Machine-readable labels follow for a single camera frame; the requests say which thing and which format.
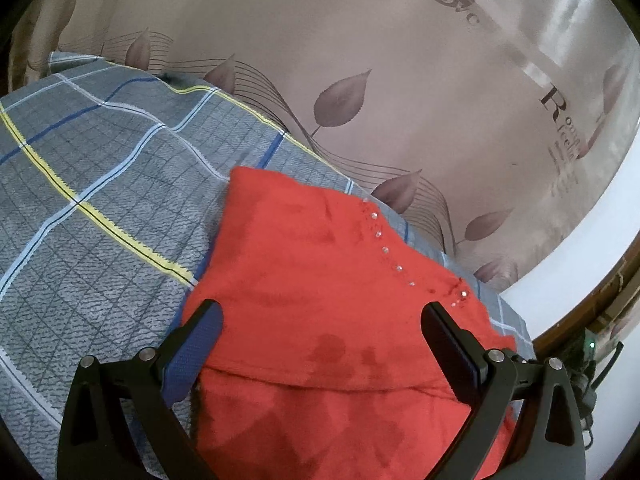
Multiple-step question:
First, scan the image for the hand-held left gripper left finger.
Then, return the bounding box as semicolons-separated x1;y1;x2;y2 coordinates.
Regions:
56;299;224;480

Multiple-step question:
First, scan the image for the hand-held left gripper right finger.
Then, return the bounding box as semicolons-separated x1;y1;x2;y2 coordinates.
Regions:
421;301;587;480

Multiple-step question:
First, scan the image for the red knit garment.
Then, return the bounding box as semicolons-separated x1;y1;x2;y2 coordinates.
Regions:
181;166;518;480

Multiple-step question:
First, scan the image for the grey plaid bed sheet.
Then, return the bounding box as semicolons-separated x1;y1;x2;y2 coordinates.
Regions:
0;51;537;480

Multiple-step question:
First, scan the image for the leaf print satin curtain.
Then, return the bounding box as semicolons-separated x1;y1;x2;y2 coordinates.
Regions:
10;0;640;293

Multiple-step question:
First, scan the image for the wooden door frame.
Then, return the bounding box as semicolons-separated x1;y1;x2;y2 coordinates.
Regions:
530;232;640;361

